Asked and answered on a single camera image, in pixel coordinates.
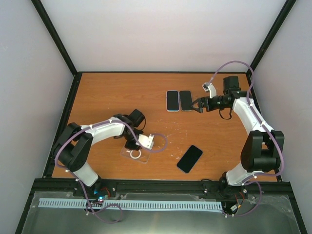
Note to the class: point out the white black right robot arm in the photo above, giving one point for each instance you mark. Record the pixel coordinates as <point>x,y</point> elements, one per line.
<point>262,151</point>

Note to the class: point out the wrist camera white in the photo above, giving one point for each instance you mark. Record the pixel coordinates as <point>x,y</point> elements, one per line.
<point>146,142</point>
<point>209,88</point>

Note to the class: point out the light blue phone case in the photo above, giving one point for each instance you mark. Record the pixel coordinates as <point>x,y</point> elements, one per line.
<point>168,102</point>

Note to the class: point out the blue phone black screen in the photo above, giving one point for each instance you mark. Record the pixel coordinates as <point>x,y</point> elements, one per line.
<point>172,100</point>

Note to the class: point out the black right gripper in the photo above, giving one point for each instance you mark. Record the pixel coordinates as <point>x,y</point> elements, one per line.
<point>201,100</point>

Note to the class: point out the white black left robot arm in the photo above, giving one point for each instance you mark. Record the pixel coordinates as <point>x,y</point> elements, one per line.
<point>72,148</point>

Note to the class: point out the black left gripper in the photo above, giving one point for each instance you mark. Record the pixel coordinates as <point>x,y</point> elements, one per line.
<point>128,146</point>

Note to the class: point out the light blue cable duct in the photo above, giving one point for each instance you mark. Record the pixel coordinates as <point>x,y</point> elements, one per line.
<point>132,205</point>

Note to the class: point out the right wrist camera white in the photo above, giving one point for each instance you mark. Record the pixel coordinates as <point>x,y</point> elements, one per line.
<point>209,88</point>

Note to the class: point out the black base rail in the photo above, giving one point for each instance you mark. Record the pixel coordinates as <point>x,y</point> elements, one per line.
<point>203,189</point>

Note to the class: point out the clear case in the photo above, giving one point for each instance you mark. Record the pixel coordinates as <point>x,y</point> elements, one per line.
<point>140,155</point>
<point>181,102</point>

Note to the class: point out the black aluminium frame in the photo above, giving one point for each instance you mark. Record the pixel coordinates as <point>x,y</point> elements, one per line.
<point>48,184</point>

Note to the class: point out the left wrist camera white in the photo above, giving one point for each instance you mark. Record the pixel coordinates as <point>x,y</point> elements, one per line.
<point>146,142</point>

